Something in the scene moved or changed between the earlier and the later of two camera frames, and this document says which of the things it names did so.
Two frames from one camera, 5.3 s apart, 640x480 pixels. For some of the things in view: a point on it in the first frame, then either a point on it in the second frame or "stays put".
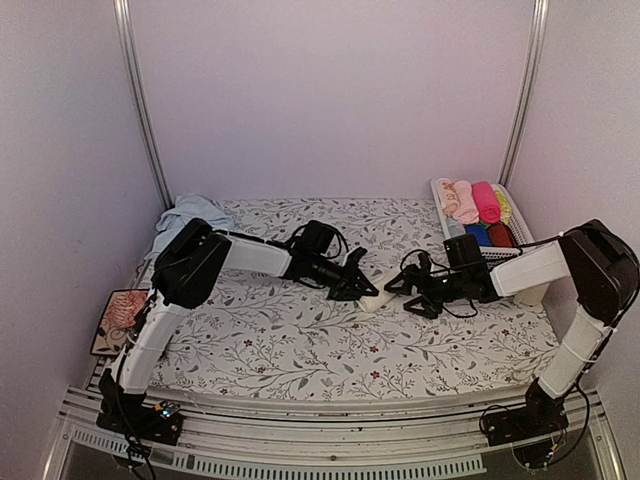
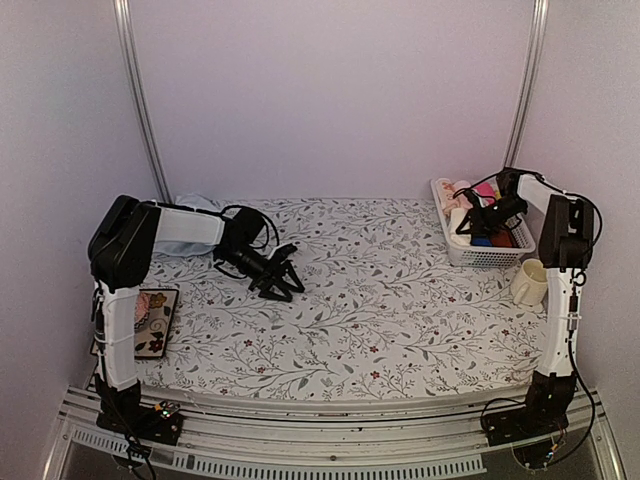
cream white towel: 374,302 → 457,216
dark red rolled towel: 501,236 stays put
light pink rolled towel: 467,212 stays put
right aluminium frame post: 531,77 stays put
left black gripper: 346,289 → 289,266
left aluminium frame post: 122,14 stays put
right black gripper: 429,312 → 466,220
